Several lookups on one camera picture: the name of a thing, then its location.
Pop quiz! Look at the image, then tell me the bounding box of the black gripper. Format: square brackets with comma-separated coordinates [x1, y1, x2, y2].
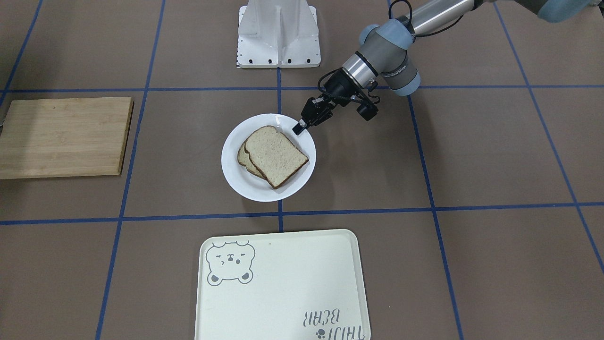
[293, 69, 363, 136]

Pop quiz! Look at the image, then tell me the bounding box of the bread slice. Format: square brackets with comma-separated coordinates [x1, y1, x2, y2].
[237, 143, 265, 180]
[243, 126, 309, 189]

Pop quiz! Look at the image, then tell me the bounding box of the white round plate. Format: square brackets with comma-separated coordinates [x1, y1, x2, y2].
[221, 113, 316, 202]

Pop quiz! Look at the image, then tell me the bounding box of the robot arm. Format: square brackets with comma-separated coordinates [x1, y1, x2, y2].
[293, 0, 483, 135]

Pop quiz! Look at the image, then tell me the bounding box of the cream bear serving tray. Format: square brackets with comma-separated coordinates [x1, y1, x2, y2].
[194, 229, 371, 340]

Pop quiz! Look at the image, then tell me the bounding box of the bamboo cutting board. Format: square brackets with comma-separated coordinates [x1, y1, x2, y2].
[0, 97, 134, 180]

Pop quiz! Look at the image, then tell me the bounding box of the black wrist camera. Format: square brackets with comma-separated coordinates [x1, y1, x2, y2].
[356, 102, 379, 122]

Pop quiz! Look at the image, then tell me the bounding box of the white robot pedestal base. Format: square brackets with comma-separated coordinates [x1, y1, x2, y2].
[236, 0, 321, 68]

